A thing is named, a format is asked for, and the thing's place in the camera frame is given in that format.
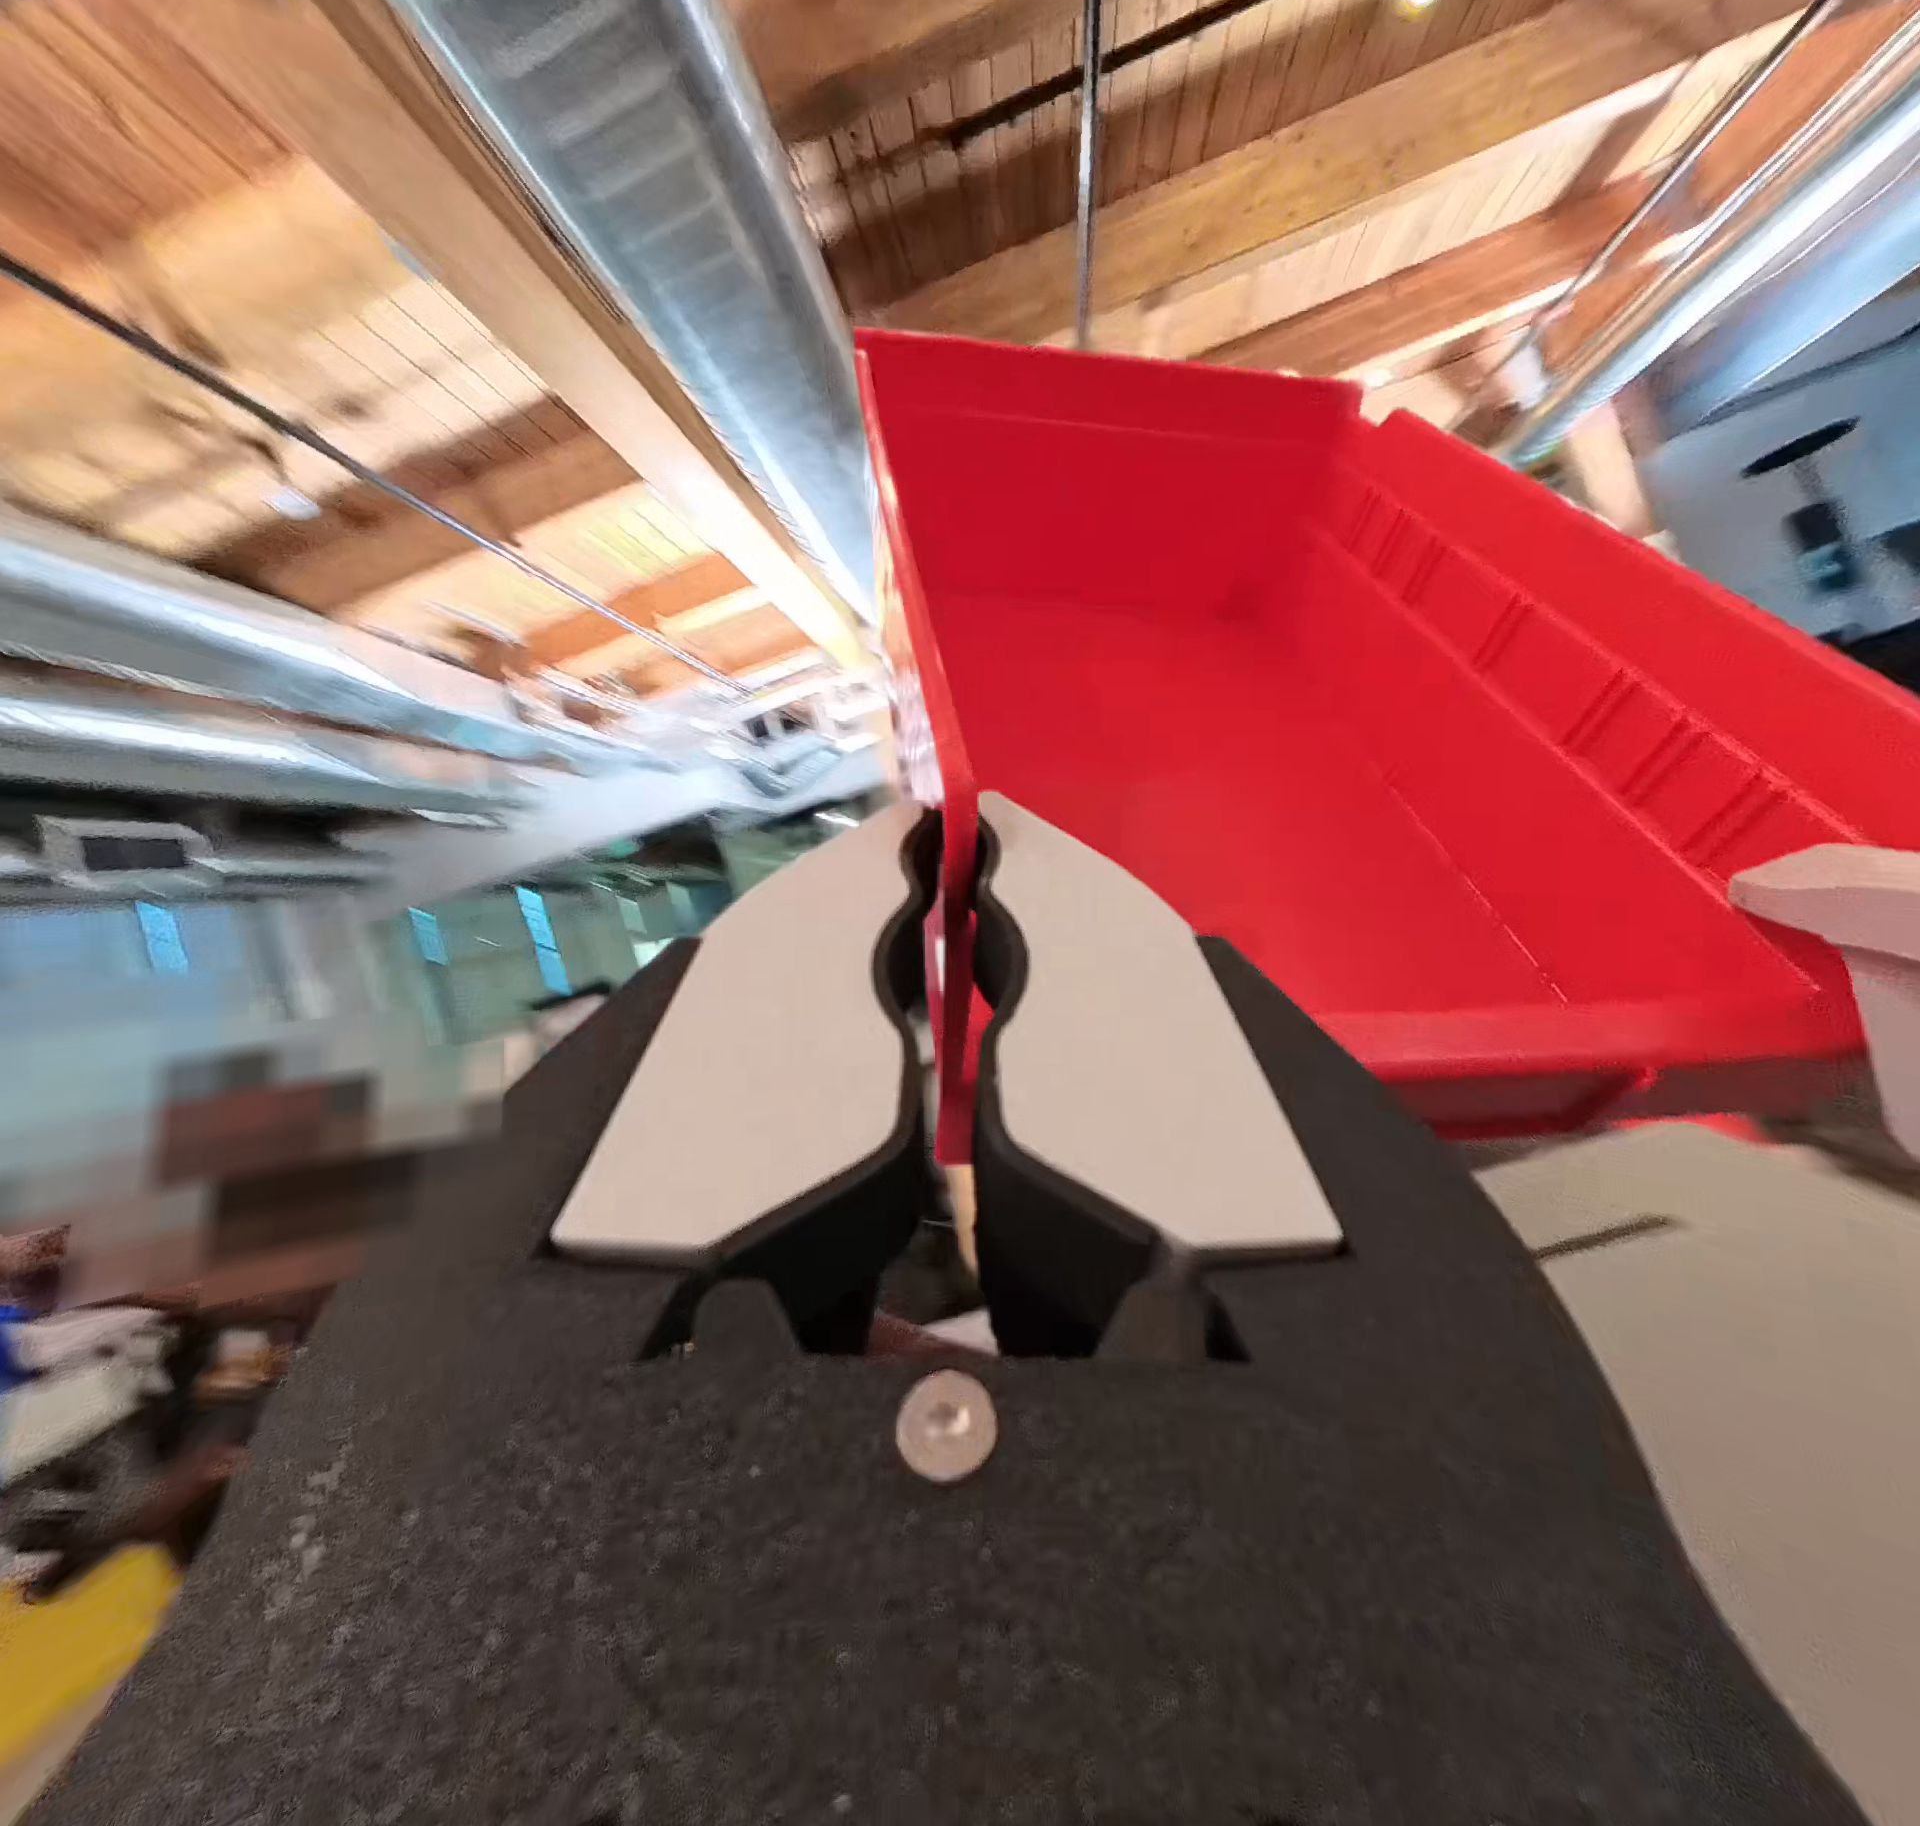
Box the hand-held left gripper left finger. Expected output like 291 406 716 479
550 800 932 1275

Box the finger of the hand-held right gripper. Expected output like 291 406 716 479
1885 962 1920 1163
1727 842 1920 964

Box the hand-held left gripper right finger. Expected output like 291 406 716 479
966 793 1346 1275

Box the red plastic bin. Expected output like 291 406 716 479
853 327 1920 1169

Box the white air vent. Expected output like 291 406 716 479
37 816 229 893

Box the yellow plastic bin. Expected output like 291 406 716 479
0 1542 188 1769

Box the silver ventilation duct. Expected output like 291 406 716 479
331 0 889 659

